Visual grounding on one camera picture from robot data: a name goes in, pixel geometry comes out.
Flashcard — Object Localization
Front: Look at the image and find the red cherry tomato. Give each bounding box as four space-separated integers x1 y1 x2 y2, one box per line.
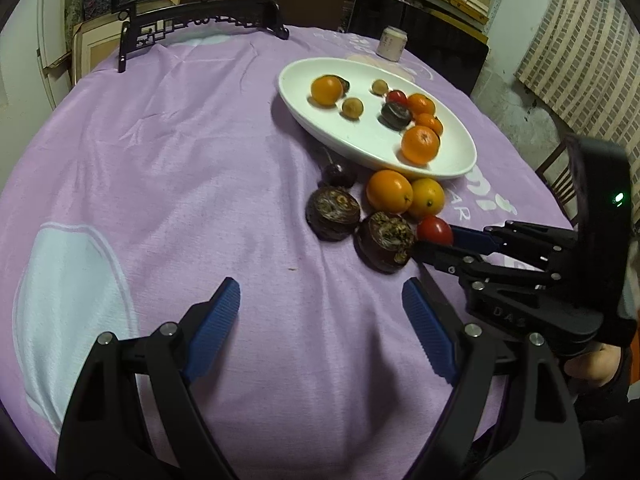
416 216 454 246

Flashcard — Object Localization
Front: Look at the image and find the dark mangosteen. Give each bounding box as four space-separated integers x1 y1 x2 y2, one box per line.
355 211 416 274
334 75 350 96

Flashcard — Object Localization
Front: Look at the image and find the large orange mandarin with stem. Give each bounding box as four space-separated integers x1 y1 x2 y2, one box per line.
400 126 440 166

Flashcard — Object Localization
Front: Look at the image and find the small orange mandarin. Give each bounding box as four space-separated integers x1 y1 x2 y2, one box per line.
414 113 444 136
407 93 436 116

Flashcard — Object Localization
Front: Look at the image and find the small yellow fruit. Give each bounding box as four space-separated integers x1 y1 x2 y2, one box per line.
341 98 363 120

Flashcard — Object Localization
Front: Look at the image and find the orange mandarin front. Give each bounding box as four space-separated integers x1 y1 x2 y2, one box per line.
310 75 344 107

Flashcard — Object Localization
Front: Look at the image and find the person's right hand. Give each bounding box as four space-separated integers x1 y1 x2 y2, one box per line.
564 344 622 387

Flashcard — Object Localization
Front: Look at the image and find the yellow orange fruit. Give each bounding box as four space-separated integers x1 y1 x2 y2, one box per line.
407 178 446 220

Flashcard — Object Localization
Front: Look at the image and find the orange mandarin near plate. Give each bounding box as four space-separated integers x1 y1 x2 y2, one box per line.
366 170 413 214

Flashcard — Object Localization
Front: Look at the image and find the wooden chair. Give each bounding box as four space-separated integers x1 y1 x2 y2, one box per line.
535 138 578 228

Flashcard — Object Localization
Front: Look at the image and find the dark cherry with stem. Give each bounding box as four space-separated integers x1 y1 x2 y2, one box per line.
320 148 357 190

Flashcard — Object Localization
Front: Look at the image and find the white oval plate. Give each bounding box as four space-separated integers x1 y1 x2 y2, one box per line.
278 58 477 180

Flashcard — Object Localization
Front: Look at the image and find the red tomato on plate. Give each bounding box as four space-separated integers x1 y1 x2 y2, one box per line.
385 90 408 107

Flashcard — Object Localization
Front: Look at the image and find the white drink can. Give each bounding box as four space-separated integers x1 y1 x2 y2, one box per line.
376 26 408 62

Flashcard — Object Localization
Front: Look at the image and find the purple tablecloth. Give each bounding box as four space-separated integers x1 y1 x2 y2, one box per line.
0 24 576 480

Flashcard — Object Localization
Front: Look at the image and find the black carved screen stand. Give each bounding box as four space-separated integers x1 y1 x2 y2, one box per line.
111 0 290 74

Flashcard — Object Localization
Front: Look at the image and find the white door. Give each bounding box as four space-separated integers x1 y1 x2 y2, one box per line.
37 0 72 110

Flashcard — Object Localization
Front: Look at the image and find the patterned wall mat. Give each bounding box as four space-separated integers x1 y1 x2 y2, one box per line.
514 0 640 162

